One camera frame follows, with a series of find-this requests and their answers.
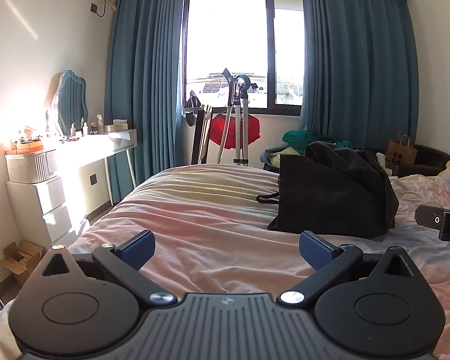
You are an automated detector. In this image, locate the black garment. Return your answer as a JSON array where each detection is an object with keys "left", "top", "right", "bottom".
[{"left": 256, "top": 141, "right": 399, "bottom": 239}]

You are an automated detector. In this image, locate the black armchair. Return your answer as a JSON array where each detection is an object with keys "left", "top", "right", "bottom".
[{"left": 392, "top": 145, "right": 450, "bottom": 178}]

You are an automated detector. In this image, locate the brown paper bag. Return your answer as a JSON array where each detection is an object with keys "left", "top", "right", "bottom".
[{"left": 385, "top": 133, "right": 417, "bottom": 167}]

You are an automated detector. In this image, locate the pink bed sheet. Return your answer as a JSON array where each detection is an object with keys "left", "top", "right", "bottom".
[{"left": 0, "top": 165, "right": 450, "bottom": 359}]

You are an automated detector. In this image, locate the white drawer cabinet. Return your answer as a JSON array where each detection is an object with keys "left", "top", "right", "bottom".
[{"left": 4, "top": 148, "right": 91, "bottom": 248}]

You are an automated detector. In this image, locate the white vanity desk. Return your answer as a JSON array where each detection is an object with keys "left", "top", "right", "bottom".
[{"left": 44, "top": 129, "right": 137, "bottom": 218}]

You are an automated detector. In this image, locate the cardboard box on floor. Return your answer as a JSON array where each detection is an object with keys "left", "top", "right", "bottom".
[{"left": 0, "top": 241, "right": 43, "bottom": 286}]

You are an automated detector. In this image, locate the cream knit garment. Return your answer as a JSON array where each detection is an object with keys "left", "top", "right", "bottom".
[{"left": 268, "top": 147, "right": 302, "bottom": 168}]

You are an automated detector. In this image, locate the green garment pile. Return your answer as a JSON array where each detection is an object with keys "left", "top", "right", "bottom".
[{"left": 282, "top": 130, "right": 353, "bottom": 155}]

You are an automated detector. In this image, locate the right teal curtain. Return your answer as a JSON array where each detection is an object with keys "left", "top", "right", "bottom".
[{"left": 300, "top": 0, "right": 419, "bottom": 149}]

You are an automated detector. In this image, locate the teal curtain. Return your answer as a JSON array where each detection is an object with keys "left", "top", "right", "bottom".
[
  {"left": 105, "top": 0, "right": 186, "bottom": 203},
  {"left": 300, "top": 0, "right": 419, "bottom": 149}
]

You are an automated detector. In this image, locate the teal framed vanity mirror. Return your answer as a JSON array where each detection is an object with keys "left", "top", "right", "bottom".
[{"left": 52, "top": 69, "right": 88, "bottom": 137}]

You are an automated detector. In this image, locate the left teal curtain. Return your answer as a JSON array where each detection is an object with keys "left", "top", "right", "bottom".
[{"left": 105, "top": 0, "right": 186, "bottom": 203}]

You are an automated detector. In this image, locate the silver tripod stand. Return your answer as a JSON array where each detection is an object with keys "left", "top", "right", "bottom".
[{"left": 216, "top": 68, "right": 257, "bottom": 167}]

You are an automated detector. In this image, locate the black framed window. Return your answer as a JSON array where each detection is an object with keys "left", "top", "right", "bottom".
[{"left": 181, "top": 0, "right": 305, "bottom": 116}]

